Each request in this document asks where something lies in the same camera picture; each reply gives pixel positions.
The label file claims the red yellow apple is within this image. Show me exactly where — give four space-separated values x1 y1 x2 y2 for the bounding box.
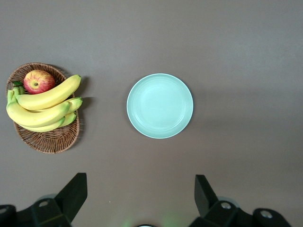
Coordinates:
23 70 56 95

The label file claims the brown wicker basket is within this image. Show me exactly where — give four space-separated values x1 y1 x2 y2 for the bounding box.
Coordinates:
6 62 80 154

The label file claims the large table cover mat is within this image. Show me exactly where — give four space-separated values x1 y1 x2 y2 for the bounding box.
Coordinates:
0 0 303 227

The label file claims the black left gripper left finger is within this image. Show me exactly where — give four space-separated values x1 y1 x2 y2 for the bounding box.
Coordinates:
0 173 88 227

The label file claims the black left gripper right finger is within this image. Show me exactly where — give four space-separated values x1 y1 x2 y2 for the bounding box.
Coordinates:
189 175 291 227

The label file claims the pale green round plate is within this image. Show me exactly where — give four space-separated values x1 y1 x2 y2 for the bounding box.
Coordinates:
126 73 194 140

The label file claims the yellow banana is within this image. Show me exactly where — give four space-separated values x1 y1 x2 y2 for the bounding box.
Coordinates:
14 74 82 111
13 116 66 133
58 111 78 128
67 96 83 113
6 89 71 128

